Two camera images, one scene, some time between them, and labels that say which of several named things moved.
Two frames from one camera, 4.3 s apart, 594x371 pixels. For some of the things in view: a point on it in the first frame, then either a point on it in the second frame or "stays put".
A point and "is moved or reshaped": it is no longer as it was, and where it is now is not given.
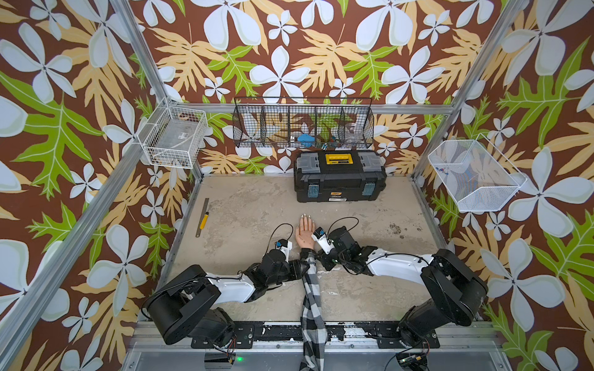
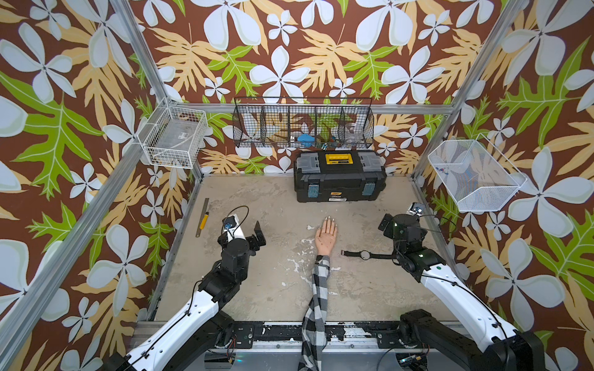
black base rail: x=387 y=334 stays put
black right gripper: x=322 y=257 -> x=387 y=219
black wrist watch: x=305 y=250 is moved or reshaped
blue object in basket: x=305 y=138 stays put
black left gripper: x=295 y=266 -> x=254 y=245
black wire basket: x=303 y=122 stays put
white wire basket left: x=172 y=136 stays put
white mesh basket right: x=479 y=177 stays put
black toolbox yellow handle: x=339 y=175 stays put
